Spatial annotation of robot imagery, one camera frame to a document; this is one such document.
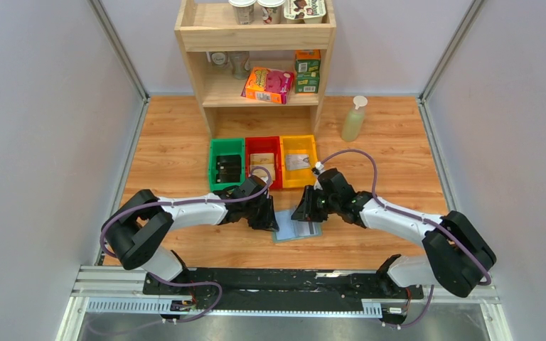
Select orange pink snack box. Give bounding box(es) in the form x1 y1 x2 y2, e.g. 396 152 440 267
241 67 295 104

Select wooden shelf unit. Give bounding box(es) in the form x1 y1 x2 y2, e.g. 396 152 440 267
174 1 336 139

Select red plastic bin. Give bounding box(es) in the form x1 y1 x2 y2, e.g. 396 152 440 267
245 136 283 190

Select green orange carton box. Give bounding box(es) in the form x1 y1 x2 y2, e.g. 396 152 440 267
294 50 321 94

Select green soap bottle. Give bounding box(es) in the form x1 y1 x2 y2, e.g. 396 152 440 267
341 95 368 142

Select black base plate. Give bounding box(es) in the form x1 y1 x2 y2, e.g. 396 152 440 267
143 268 424 312

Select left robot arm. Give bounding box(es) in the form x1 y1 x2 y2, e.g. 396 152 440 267
100 175 279 295

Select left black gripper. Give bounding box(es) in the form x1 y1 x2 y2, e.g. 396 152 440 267
244 195 280 232

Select glass jar on shelf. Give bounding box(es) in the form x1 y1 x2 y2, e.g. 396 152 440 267
208 51 229 70

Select chocolate pudding pack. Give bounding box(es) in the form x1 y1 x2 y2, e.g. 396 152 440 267
283 0 326 24

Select tan cards in red bin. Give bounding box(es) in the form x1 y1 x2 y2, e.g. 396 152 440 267
249 153 276 182

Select green plastic bin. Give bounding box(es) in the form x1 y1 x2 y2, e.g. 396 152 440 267
208 138 245 192

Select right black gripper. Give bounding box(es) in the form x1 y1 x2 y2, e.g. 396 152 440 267
291 185 340 223

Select left yogurt cup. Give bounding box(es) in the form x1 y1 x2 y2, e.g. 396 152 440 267
228 0 256 25

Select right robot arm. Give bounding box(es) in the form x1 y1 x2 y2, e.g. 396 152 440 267
291 168 497 298

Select middle yogurt cup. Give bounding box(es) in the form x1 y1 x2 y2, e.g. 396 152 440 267
257 0 284 24

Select black cards in green bin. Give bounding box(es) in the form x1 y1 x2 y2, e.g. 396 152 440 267
215 154 244 183

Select clear glass on shelf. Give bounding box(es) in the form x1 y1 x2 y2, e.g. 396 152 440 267
228 51 251 80

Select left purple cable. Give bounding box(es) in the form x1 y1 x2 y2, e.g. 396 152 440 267
100 166 273 325

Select white card in yellow bin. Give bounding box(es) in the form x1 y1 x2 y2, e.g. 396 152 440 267
284 153 311 171

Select yogurt cup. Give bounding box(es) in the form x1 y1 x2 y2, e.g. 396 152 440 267
257 0 284 24
228 0 256 25

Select yellow plastic bin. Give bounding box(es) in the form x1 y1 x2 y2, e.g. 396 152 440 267
280 135 319 188

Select grey-green card holder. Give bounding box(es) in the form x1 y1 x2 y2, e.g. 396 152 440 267
272 210 323 244

